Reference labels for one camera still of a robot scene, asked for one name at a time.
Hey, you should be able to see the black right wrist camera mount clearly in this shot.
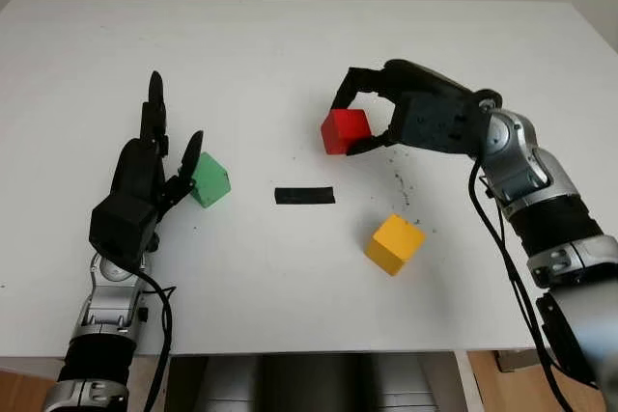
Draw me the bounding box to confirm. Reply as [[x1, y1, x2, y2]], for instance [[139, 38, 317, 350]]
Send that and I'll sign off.
[[403, 93, 489, 158]]

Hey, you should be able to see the grey box on floor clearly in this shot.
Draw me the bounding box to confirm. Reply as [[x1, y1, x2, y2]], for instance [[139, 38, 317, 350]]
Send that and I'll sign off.
[[496, 348, 537, 373]]

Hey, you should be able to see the white table leg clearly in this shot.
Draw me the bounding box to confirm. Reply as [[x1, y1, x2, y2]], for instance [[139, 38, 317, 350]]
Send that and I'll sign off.
[[0, 356, 69, 379], [453, 349, 487, 412]]

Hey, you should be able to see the yellow wooden block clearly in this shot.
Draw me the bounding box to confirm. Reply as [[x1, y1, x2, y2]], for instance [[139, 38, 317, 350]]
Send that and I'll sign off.
[[365, 213, 427, 277]]

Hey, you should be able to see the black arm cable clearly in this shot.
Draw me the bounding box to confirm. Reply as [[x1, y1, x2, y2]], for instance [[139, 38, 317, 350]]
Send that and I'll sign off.
[[139, 271, 176, 412], [468, 160, 580, 412]]

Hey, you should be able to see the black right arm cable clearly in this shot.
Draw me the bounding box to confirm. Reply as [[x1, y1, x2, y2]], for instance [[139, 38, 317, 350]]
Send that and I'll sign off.
[[468, 160, 580, 412]]

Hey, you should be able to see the dark grey robot body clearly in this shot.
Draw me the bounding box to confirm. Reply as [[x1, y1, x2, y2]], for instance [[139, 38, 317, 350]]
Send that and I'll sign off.
[[166, 353, 458, 412]]

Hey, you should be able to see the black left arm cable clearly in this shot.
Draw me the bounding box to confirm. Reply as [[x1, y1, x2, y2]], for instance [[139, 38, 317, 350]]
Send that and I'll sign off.
[[139, 271, 176, 412]]

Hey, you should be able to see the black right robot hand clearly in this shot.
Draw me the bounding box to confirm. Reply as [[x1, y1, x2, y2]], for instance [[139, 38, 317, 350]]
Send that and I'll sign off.
[[330, 58, 474, 157]]

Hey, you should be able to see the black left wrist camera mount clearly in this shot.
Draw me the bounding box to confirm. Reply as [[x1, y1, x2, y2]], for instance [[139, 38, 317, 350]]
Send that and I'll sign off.
[[90, 194, 160, 266]]

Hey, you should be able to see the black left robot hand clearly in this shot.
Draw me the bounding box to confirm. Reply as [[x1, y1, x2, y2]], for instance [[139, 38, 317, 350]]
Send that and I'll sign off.
[[109, 70, 205, 220]]

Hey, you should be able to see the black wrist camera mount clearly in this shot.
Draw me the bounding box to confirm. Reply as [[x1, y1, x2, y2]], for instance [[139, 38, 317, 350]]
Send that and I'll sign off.
[[90, 194, 160, 266], [403, 93, 489, 158]]

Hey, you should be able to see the green wooden block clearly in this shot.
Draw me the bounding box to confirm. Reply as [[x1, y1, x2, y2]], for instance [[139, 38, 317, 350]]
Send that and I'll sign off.
[[189, 151, 232, 210]]

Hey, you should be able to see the black tape strip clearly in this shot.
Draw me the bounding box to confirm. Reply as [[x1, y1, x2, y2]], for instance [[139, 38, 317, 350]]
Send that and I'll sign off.
[[273, 184, 336, 206]]

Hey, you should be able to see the red wooden block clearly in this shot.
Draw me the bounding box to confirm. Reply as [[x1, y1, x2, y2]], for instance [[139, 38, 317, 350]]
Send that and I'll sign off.
[[321, 108, 373, 156]]

